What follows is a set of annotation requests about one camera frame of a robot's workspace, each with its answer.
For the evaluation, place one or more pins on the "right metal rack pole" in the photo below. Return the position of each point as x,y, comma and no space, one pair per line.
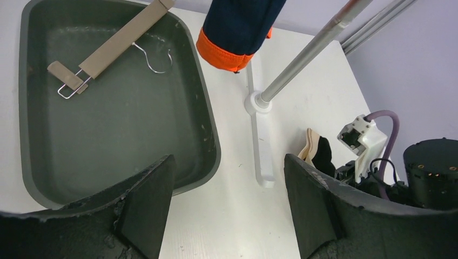
322,39

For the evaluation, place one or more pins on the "grey plastic basin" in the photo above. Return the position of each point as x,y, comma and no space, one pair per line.
151,102

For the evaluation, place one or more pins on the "aluminium frame rail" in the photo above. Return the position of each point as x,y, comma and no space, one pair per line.
375,24

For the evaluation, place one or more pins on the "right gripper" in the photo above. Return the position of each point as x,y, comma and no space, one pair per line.
361,182

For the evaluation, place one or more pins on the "navy orange underwear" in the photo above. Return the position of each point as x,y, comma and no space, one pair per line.
233,31

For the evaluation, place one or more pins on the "white right pole base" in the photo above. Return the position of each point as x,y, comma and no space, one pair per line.
258,112

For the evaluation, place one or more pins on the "black underwear white waistband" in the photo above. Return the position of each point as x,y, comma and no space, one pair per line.
317,153

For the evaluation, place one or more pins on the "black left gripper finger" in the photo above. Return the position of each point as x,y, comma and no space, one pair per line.
126,220

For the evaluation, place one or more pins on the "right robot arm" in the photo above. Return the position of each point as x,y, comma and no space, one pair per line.
431,167

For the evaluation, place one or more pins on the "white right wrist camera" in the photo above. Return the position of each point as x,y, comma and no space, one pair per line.
366,141

